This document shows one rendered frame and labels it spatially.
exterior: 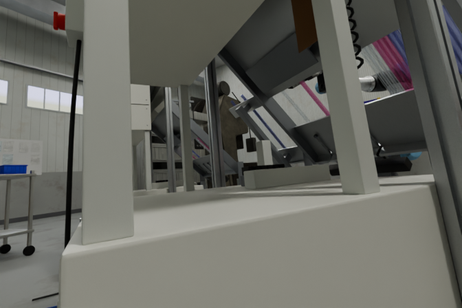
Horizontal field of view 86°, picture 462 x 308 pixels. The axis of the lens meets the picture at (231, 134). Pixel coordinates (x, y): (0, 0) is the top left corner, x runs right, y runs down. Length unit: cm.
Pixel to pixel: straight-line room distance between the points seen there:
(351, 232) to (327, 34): 24
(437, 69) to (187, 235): 37
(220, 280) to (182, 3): 49
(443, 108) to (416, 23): 13
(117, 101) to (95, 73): 2
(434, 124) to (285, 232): 27
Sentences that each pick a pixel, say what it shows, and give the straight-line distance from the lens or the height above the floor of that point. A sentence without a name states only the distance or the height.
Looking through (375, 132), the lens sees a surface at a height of 76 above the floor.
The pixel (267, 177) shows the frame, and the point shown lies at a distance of 63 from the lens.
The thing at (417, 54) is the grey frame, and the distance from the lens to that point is 45.
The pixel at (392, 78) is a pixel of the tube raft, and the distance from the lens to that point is 89.
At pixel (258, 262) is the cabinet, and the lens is 21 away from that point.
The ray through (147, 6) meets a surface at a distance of 58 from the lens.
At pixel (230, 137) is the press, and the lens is 562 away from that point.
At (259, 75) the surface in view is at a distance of 102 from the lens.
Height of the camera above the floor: 65
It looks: 10 degrees up
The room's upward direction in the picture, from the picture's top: 5 degrees counter-clockwise
